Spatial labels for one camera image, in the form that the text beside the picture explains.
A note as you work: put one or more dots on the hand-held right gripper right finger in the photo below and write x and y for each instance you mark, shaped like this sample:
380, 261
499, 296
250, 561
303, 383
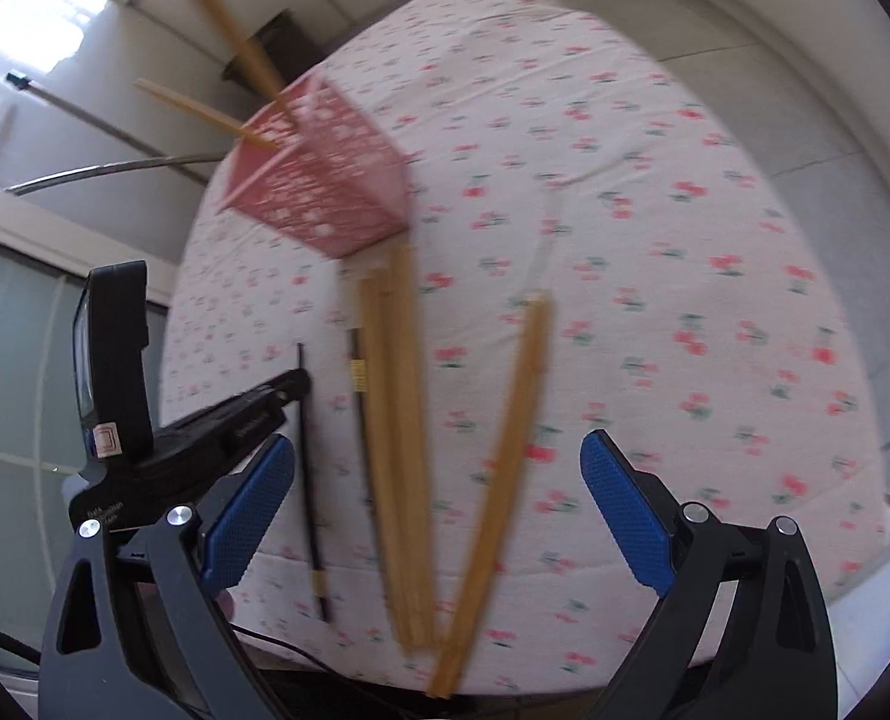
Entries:
625, 510

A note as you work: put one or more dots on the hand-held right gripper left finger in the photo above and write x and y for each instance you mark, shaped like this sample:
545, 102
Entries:
250, 510

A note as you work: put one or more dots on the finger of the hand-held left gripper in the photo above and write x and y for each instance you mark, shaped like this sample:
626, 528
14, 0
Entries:
242, 420

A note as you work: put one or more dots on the black chopstick with gold band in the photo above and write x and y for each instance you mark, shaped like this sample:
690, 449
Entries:
310, 480
356, 382

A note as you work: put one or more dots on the wooden chopstick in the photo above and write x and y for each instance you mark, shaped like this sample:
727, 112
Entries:
197, 112
396, 465
531, 405
508, 427
412, 390
377, 427
235, 41

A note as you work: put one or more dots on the pink perforated utensil holder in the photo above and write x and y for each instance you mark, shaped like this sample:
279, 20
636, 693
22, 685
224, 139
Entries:
325, 172

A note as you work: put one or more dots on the curved metal tube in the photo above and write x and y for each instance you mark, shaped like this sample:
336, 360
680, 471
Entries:
114, 167

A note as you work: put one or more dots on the cherry print tablecloth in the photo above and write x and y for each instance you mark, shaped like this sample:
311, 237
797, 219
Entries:
640, 277

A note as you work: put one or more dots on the dark brown trash bin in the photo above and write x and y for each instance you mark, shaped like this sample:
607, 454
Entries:
280, 37

